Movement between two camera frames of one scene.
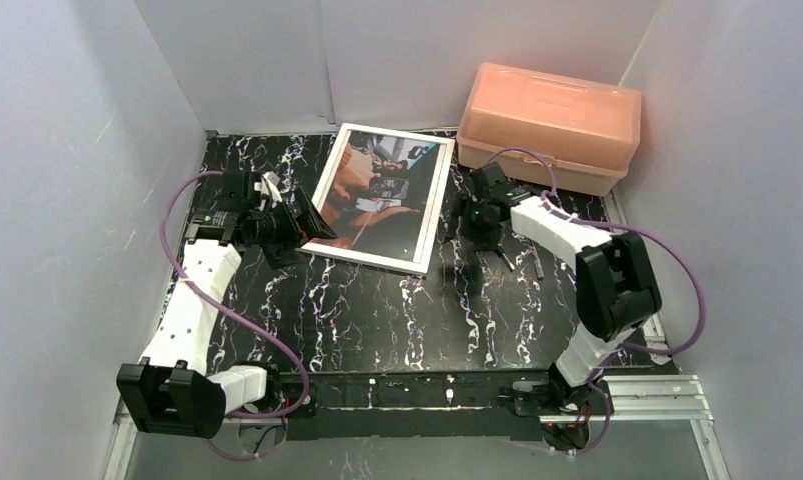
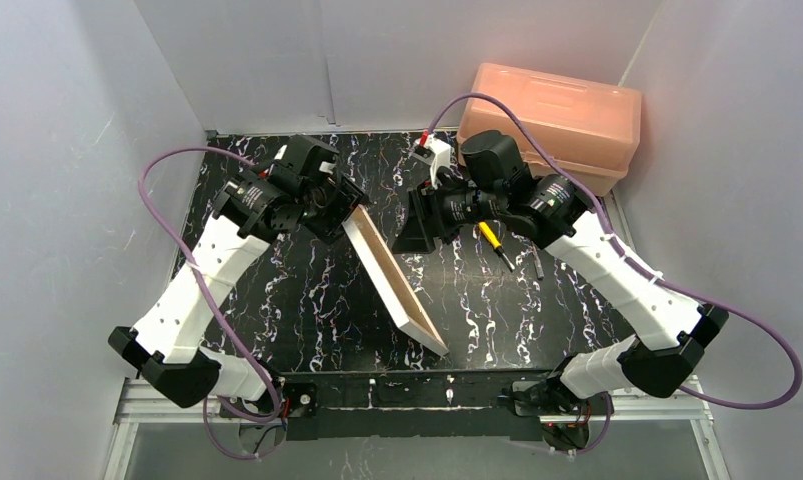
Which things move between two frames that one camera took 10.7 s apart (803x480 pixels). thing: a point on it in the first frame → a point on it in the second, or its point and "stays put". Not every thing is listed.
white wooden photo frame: (381, 194) → (398, 288)
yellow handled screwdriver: (504, 256) stays put
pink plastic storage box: (587, 130) stays put
